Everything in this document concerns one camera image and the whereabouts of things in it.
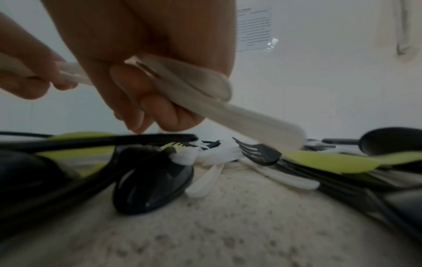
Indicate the person's left hand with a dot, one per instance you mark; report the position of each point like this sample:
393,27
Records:
19,88

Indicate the person's right hand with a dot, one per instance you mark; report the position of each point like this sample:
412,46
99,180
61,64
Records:
148,28

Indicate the white plastic spoon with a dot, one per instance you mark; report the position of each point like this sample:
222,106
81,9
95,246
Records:
257,125
211,86

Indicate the pile of black plastic forks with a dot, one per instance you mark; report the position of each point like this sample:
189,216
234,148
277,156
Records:
151,185

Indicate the metal wall bracket frame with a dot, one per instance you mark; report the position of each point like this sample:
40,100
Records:
403,39

